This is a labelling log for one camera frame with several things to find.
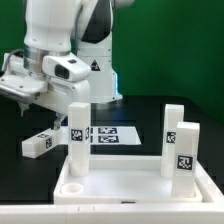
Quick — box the grey arm hose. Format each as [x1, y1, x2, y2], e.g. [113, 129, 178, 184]
[1, 48, 26, 73]

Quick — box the white L-shaped fence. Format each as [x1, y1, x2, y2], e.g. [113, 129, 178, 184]
[0, 164, 224, 224]

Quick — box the white square desk top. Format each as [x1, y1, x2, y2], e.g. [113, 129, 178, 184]
[54, 155, 202, 204]

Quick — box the white flat base tag plate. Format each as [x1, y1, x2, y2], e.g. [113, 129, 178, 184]
[89, 126, 141, 145]

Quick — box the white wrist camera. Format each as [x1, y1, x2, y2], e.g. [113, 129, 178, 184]
[42, 53, 91, 82]

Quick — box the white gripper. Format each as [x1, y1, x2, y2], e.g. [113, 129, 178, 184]
[0, 74, 90, 131]

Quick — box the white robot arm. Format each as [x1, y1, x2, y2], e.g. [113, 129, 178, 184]
[0, 0, 135, 130]

